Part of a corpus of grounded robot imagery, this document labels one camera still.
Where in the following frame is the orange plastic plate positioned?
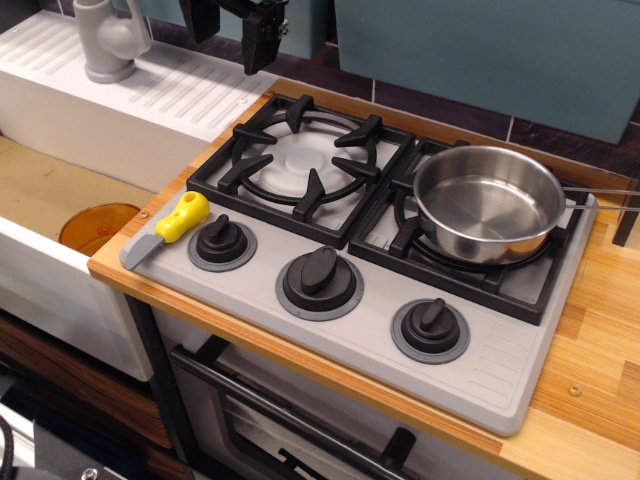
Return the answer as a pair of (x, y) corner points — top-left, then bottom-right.
(58, 203), (140, 256)

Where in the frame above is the black oven door handle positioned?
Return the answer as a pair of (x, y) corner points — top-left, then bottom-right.
(170, 337), (415, 479)

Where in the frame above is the teal cabinet right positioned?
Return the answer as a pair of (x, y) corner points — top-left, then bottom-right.
(335, 1), (639, 143)

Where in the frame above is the black middle stove knob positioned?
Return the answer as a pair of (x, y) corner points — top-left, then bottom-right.
(275, 246), (364, 322)

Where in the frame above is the yellow handled toy knife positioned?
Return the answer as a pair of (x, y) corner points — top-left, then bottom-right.
(121, 191), (210, 270)

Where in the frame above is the black right burner grate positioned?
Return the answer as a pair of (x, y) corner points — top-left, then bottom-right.
(349, 140), (595, 325)

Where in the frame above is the black left burner grate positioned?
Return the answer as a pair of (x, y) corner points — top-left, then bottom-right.
(187, 94), (415, 249)

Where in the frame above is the grey toy faucet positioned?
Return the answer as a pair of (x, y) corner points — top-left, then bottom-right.
(73, 0), (151, 84)

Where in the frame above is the black right stove knob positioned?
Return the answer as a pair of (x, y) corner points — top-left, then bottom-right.
(391, 298), (470, 365)

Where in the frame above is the toy oven door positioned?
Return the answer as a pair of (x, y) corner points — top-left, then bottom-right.
(152, 319), (501, 480)

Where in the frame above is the black stove knob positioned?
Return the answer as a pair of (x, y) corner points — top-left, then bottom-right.
(391, 298), (470, 365)
(275, 246), (364, 322)
(188, 214), (258, 273)

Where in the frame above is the stainless steel pan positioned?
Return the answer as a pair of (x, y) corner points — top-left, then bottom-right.
(412, 145), (640, 266)

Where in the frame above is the grey toy stove top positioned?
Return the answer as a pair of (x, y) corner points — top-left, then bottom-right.
(118, 92), (599, 438)

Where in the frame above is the black cable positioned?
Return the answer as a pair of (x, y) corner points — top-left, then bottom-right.
(0, 414), (15, 474)

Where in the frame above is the black burner grate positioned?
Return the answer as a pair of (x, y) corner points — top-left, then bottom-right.
(187, 94), (415, 249)
(349, 140), (595, 325)

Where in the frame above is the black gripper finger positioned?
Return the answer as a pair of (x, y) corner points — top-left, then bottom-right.
(241, 1), (288, 75)
(179, 0), (220, 43)

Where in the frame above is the white toy sink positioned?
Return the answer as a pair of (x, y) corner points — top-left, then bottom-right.
(1, 10), (275, 382)

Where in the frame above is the black left stove knob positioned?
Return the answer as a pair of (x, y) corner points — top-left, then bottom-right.
(188, 214), (258, 273)

